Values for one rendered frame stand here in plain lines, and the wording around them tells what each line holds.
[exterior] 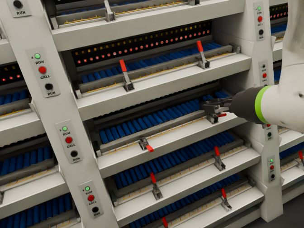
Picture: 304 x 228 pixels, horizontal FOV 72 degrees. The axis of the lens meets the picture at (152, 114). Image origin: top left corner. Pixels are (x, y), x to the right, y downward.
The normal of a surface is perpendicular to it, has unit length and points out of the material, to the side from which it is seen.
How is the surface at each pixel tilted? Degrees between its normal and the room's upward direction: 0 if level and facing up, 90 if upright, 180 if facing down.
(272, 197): 90
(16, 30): 90
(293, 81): 61
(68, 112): 90
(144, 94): 111
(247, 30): 90
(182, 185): 21
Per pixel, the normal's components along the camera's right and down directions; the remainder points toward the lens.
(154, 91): 0.39, 0.51
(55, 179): -0.09, -0.80
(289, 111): -0.89, 0.26
